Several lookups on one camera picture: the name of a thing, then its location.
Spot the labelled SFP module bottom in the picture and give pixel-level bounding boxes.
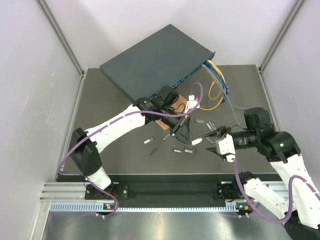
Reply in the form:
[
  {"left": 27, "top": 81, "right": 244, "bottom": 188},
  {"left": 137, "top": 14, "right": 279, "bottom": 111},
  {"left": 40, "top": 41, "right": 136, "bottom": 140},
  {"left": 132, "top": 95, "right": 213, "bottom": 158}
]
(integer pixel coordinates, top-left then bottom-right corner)
[{"left": 172, "top": 149, "right": 183, "bottom": 154}]

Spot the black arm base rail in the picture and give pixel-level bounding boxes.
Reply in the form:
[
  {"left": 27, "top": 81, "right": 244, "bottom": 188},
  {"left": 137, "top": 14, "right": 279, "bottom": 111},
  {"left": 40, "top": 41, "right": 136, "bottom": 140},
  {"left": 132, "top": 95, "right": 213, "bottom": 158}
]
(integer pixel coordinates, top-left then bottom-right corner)
[{"left": 84, "top": 173, "right": 276, "bottom": 207}]

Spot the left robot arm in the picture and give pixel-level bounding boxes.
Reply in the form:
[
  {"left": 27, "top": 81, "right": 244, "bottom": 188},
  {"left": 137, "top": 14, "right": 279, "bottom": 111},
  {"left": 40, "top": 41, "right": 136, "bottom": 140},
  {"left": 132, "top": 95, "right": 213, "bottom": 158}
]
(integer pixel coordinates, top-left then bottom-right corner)
[{"left": 69, "top": 85, "right": 198, "bottom": 199}]

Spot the yellow ethernet cable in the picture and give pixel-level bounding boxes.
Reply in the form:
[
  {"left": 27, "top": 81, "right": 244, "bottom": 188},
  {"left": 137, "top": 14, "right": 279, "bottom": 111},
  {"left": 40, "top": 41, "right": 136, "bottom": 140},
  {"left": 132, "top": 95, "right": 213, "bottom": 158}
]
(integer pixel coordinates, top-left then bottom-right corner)
[{"left": 199, "top": 59, "right": 226, "bottom": 111}]

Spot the wooden board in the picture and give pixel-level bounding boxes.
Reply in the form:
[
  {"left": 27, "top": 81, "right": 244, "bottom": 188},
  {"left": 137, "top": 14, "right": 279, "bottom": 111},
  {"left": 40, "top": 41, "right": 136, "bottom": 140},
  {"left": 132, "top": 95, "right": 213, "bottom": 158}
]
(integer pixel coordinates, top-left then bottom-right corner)
[{"left": 155, "top": 94, "right": 187, "bottom": 131}]

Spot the SFP module pair right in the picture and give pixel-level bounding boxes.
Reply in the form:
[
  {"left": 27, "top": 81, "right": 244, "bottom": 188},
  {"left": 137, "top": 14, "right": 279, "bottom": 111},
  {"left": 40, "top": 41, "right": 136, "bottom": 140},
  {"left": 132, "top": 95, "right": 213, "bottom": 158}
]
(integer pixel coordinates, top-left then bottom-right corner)
[{"left": 206, "top": 121, "right": 216, "bottom": 132}]

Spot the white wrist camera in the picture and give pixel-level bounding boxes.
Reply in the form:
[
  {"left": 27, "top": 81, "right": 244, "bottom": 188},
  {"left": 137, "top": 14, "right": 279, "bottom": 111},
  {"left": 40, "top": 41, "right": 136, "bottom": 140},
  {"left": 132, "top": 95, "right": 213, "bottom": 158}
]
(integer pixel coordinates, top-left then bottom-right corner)
[
  {"left": 215, "top": 134, "right": 236, "bottom": 163},
  {"left": 184, "top": 94, "right": 200, "bottom": 113}
]

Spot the grey ethernet cable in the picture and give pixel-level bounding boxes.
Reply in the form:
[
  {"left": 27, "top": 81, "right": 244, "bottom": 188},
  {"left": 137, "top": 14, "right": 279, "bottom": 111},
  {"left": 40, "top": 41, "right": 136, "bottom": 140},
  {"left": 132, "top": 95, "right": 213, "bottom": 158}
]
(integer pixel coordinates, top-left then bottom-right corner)
[{"left": 203, "top": 68, "right": 248, "bottom": 126}]

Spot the grey slotted cable duct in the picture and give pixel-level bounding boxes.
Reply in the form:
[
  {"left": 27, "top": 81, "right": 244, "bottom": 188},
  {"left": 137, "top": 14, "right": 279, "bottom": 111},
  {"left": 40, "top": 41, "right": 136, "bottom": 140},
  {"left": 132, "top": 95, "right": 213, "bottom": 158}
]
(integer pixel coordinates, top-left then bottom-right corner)
[{"left": 50, "top": 202, "right": 249, "bottom": 213}]

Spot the dark SFP module lower left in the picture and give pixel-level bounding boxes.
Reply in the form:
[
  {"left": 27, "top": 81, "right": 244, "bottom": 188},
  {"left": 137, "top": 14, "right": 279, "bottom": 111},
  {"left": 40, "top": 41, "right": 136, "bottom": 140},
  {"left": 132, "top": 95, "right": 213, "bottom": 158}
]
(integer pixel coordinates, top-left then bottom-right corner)
[{"left": 149, "top": 148, "right": 158, "bottom": 158}]

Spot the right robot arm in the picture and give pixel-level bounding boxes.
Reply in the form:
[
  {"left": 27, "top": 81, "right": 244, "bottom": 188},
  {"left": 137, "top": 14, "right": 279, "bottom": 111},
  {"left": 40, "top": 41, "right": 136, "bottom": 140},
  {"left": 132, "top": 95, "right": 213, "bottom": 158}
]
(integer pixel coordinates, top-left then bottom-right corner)
[{"left": 206, "top": 107, "right": 320, "bottom": 240}]

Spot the white SFP module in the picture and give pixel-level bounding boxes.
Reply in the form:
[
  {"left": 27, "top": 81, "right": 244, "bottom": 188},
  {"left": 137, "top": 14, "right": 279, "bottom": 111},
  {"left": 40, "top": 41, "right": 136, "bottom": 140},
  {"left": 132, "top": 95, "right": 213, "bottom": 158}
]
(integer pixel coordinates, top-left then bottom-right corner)
[{"left": 191, "top": 137, "right": 203, "bottom": 146}]

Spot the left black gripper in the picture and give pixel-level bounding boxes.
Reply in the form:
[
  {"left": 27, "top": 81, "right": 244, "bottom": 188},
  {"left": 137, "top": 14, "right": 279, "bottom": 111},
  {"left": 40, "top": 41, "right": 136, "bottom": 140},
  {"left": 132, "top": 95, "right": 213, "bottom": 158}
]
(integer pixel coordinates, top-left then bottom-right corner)
[{"left": 160, "top": 105, "right": 193, "bottom": 148}]

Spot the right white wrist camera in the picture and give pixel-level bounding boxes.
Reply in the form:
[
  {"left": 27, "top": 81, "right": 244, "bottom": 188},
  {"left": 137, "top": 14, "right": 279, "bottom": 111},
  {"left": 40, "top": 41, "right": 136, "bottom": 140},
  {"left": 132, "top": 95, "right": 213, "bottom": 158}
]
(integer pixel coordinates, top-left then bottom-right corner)
[{"left": 215, "top": 134, "right": 236, "bottom": 163}]

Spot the silver double SFP module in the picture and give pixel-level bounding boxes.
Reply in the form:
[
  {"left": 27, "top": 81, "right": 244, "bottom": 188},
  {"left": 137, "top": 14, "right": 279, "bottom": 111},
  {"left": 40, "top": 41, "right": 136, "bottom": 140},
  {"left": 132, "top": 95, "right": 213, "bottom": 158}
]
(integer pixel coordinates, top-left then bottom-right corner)
[{"left": 184, "top": 147, "right": 196, "bottom": 155}]

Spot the dark teal network switch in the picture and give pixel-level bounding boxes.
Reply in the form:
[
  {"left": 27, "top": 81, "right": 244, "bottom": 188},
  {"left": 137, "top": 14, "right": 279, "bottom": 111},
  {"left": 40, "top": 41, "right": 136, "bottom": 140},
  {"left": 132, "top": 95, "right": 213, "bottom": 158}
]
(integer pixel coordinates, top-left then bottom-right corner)
[{"left": 99, "top": 24, "right": 215, "bottom": 103}]

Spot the dark grey table mat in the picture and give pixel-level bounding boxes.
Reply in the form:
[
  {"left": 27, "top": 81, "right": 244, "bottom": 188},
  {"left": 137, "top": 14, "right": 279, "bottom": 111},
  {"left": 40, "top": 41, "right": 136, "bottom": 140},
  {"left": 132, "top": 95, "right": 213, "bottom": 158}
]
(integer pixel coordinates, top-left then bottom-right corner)
[{"left": 56, "top": 64, "right": 288, "bottom": 176}]

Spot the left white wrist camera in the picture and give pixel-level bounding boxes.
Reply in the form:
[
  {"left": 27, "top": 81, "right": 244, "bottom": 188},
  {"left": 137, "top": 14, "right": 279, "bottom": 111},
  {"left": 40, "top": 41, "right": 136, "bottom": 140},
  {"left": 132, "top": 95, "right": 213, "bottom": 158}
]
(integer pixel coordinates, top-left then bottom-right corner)
[{"left": 184, "top": 94, "right": 200, "bottom": 113}]

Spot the blue ethernet cable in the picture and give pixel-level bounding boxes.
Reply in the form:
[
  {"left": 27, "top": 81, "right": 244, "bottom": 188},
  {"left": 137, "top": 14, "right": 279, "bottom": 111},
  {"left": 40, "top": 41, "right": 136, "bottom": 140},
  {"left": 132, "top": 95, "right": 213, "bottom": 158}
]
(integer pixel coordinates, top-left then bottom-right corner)
[{"left": 202, "top": 61, "right": 230, "bottom": 104}]

